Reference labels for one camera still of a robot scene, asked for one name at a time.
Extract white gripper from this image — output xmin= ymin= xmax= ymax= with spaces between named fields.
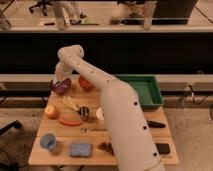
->
xmin=53 ymin=62 xmax=72 ymax=81

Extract purple bowl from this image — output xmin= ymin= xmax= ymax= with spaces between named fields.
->
xmin=50 ymin=78 xmax=71 ymax=95

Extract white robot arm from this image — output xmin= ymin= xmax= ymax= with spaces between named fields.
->
xmin=55 ymin=45 xmax=166 ymax=171

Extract red bowl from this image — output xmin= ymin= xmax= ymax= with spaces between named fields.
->
xmin=78 ymin=76 xmax=94 ymax=91

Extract yellow corn cob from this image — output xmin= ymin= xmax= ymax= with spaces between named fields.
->
xmin=58 ymin=96 xmax=79 ymax=111

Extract red apple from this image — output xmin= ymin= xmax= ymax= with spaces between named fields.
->
xmin=44 ymin=105 xmax=59 ymax=119

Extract small metal cup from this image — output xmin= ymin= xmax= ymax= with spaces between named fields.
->
xmin=78 ymin=106 xmax=90 ymax=121

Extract orange carrot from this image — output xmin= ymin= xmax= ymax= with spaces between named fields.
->
xmin=58 ymin=117 xmax=83 ymax=126

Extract white plate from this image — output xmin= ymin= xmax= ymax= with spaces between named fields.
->
xmin=96 ymin=107 xmax=104 ymax=121

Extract metal spoon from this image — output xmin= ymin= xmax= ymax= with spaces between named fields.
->
xmin=80 ymin=128 xmax=106 ymax=133

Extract blue cup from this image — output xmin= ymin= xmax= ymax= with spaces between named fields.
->
xmin=40 ymin=133 xmax=57 ymax=151

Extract blue sponge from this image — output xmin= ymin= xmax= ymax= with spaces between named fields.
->
xmin=69 ymin=142 xmax=92 ymax=158

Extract brown grape bunch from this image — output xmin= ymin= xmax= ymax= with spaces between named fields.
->
xmin=98 ymin=141 xmax=114 ymax=155

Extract green plastic tray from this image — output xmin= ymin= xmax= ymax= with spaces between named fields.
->
xmin=118 ymin=75 xmax=164 ymax=109

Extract black rectangular block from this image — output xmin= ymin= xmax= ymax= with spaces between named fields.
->
xmin=156 ymin=143 xmax=170 ymax=155

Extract black handled knife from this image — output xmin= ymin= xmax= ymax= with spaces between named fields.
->
xmin=147 ymin=121 xmax=166 ymax=128

